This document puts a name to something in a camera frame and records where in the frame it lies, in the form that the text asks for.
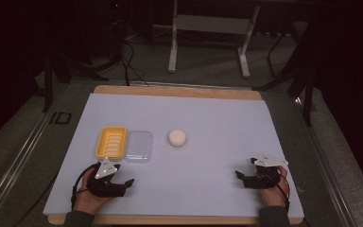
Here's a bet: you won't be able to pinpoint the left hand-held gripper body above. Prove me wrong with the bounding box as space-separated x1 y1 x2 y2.
86 156 128 199

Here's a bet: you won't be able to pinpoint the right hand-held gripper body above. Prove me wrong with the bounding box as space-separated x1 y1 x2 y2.
243 153 289 190

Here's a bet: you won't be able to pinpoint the yellow soap dish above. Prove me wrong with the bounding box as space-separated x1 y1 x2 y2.
95 126 128 161

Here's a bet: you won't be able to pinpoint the clear plastic container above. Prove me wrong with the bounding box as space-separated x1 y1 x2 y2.
125 130 154 163

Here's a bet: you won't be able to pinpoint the round white soap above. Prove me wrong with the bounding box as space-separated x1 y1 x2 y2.
167 129 187 148

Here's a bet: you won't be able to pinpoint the person's right hand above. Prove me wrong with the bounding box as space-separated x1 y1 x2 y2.
257 166 290 208

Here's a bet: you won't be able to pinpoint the person's left hand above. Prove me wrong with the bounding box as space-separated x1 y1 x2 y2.
72 166 112 217

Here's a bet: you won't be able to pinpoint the white foam mat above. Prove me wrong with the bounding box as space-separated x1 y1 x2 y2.
43 92 305 219

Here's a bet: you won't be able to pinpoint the black metal stand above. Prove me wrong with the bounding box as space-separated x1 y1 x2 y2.
252 18 318 128
37 46 110 114

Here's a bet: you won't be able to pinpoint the wooden table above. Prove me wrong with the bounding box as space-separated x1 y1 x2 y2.
47 84 304 226

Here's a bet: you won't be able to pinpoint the white metal stand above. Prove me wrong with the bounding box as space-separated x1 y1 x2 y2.
167 0 261 79

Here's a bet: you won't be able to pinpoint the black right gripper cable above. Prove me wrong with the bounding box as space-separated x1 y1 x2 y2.
264 171 291 213

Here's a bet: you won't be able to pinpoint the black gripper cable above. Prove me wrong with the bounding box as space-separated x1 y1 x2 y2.
70 163 102 212
264 171 291 213

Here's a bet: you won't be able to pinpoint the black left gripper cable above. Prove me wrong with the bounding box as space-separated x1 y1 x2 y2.
70 163 102 212

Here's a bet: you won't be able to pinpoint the metal floor rail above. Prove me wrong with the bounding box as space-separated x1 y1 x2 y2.
291 94 358 227
0 82 72 227

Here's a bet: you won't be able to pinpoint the black floor cables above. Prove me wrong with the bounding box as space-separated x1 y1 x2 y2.
75 37 150 87

